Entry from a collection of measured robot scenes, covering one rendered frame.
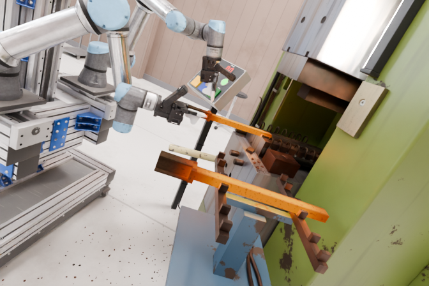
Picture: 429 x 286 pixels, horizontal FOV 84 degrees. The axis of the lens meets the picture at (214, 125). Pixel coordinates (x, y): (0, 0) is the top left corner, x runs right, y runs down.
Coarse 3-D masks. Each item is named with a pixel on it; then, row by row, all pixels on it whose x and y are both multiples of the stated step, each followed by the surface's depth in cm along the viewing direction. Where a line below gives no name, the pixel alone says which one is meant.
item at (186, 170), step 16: (160, 160) 55; (176, 160) 55; (176, 176) 56; (192, 176) 55; (208, 176) 56; (224, 176) 59; (240, 192) 58; (256, 192) 58; (272, 192) 61; (288, 208) 60; (304, 208) 60; (320, 208) 63
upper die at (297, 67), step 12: (288, 60) 104; (300, 60) 95; (312, 60) 91; (288, 72) 101; (300, 72) 93; (312, 72) 93; (324, 72) 94; (336, 72) 95; (312, 84) 95; (324, 84) 96; (336, 84) 97; (348, 84) 98; (360, 84) 99; (336, 96) 100; (348, 96) 100
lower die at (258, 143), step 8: (248, 136) 119; (256, 136) 112; (264, 136) 107; (280, 136) 120; (256, 144) 109; (264, 144) 103; (280, 144) 107; (288, 144) 111; (304, 144) 119; (256, 152) 107; (304, 152) 110; (312, 152) 115; (304, 168) 112
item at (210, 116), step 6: (192, 108) 98; (198, 108) 100; (210, 114) 99; (216, 120) 101; (222, 120) 102; (228, 120) 103; (234, 126) 104; (240, 126) 104; (246, 126) 105; (252, 132) 107; (258, 132) 107; (264, 132) 108
